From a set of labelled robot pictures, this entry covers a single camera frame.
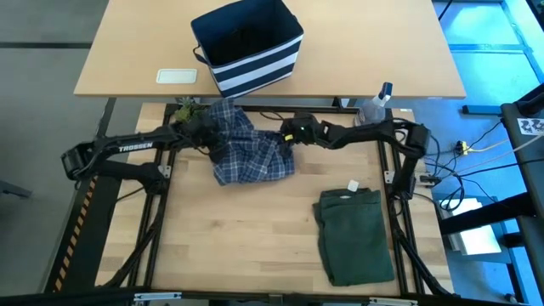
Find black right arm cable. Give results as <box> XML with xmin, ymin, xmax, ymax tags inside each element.
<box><xmin>258</xmin><ymin>110</ymin><xmax>286</xmax><ymax>123</ymax></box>

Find navy white striped fabric bin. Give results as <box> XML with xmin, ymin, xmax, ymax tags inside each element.
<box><xmin>190</xmin><ymin>0</ymin><xmax>306</xmax><ymax>102</ymax></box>

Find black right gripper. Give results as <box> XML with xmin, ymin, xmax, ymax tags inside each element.
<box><xmin>279</xmin><ymin>112</ymin><xmax>328</xmax><ymax>162</ymax></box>

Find small green succulent plant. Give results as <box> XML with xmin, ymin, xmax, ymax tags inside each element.
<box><xmin>173</xmin><ymin>96</ymin><xmax>207</xmax><ymax>125</ymax></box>

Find white box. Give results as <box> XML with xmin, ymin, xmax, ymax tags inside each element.
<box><xmin>439</xmin><ymin>197</ymin><xmax>503</xmax><ymax>256</ymax></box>

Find clear spray bottle blue nozzle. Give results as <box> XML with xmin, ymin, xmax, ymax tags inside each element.
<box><xmin>354</xmin><ymin>81</ymin><xmax>394</xmax><ymax>127</ymax></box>

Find dark green button shirt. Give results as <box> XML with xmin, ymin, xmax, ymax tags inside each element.
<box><xmin>312</xmin><ymin>188</ymin><xmax>396</xmax><ymax>287</ymax></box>

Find blue plaid shirt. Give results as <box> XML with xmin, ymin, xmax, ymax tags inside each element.
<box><xmin>205</xmin><ymin>98</ymin><xmax>297</xmax><ymax>187</ymax></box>

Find black aluminium table frame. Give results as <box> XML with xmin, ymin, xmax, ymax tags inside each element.
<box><xmin>99</xmin><ymin>103</ymin><xmax>454</xmax><ymax>301</ymax></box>

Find white rectangular tray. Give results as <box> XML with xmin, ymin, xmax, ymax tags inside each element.
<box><xmin>155</xmin><ymin>68</ymin><xmax>199</xmax><ymax>85</ymax></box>

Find light wooden desk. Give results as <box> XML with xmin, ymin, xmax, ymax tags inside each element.
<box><xmin>72</xmin><ymin>0</ymin><xmax>468</xmax><ymax>100</ymax></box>

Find black yellow striped base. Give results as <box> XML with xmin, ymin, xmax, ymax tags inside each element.
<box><xmin>44</xmin><ymin>168</ymin><xmax>125</xmax><ymax>295</ymax></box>

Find white marker card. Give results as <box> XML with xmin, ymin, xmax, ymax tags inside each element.
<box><xmin>517</xmin><ymin>117</ymin><xmax>544</xmax><ymax>136</ymax></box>

